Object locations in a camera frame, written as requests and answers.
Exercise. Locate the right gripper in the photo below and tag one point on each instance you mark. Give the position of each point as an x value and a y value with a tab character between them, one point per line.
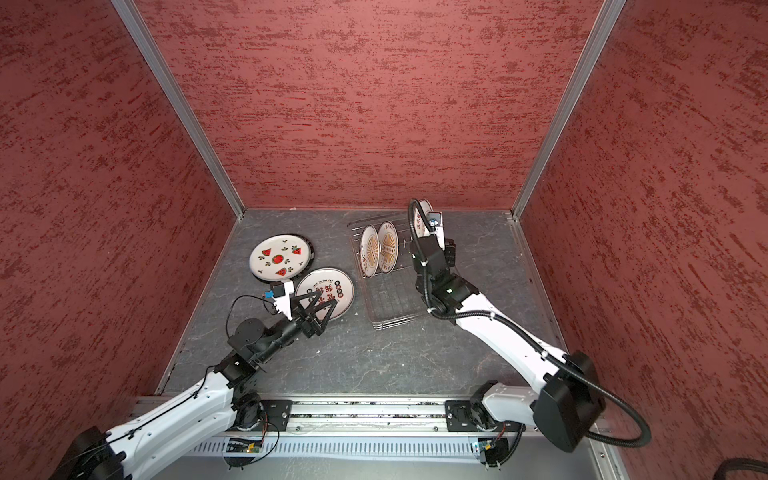
452	249

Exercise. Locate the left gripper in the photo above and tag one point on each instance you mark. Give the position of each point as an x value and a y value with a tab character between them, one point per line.
312	326

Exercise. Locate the watermelon print white plate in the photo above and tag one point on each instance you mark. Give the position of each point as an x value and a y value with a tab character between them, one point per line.
279	258

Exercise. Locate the dark rimmed patterned plate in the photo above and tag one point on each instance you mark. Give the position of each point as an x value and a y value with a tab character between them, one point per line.
309	252

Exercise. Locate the orange sunburst plate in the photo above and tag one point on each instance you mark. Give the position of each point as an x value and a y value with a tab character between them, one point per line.
389	246
369	251
421	218

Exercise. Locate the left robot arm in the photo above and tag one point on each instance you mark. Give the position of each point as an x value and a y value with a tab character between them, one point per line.
143	447

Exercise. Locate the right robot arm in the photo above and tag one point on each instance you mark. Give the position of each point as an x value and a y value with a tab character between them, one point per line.
559	405

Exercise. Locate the right corner aluminium profile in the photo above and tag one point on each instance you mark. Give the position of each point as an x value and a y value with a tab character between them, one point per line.
605	22

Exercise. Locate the corner aluminium profile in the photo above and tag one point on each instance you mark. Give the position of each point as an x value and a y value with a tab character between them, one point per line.
138	30
605	22

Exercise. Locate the left corner aluminium profile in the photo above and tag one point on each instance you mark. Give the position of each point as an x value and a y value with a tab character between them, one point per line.
138	30

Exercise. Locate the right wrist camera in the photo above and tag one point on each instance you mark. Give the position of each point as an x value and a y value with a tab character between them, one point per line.
435	228

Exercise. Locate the metal wire dish rack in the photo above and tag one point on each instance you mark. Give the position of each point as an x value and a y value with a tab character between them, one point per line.
391	298

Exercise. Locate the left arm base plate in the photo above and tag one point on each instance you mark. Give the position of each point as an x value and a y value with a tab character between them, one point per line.
257	415

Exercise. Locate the aluminium front rail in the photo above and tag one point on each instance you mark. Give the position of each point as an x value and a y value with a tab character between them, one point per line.
348	416

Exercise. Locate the perforated cable tray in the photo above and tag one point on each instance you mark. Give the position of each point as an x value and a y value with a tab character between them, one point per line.
459	449

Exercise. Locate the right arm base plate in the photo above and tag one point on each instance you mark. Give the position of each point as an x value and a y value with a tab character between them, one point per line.
469	416

